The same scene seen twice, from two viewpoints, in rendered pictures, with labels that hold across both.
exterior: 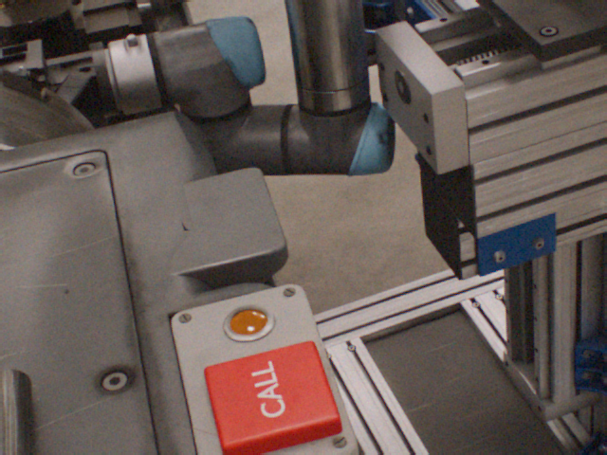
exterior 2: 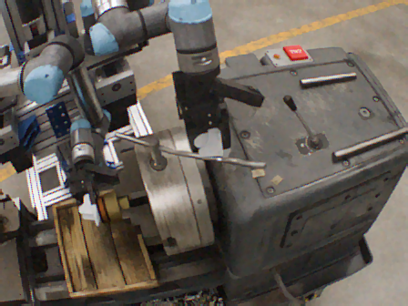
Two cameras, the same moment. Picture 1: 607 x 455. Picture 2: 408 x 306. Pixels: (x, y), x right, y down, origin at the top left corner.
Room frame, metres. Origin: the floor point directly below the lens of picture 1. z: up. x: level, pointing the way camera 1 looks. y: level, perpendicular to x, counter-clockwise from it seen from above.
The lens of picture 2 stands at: (0.83, 0.90, 2.03)
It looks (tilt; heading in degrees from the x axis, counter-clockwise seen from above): 53 degrees down; 264
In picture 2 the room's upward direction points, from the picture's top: 5 degrees counter-clockwise
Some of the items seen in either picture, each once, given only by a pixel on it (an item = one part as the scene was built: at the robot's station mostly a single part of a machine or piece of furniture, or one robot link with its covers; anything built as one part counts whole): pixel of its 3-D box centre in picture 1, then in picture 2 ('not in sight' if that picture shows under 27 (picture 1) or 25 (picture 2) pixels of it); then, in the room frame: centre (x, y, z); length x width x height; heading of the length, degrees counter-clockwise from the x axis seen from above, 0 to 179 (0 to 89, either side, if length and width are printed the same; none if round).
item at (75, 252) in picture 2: not in sight; (99, 244); (1.11, 0.34, 0.89); 0.36 x 0.30 x 0.04; 97
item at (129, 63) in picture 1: (131, 73); (82, 158); (1.10, 0.15, 1.08); 0.08 x 0.05 x 0.08; 6
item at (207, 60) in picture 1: (208, 62); (81, 138); (1.10, 0.07, 1.08); 0.11 x 0.08 x 0.09; 96
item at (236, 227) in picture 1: (215, 236); (244, 66); (0.61, 0.06, 1.24); 0.09 x 0.08 x 0.03; 7
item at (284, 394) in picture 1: (272, 403); (295, 53); (0.44, 0.03, 1.26); 0.06 x 0.06 x 0.02; 7
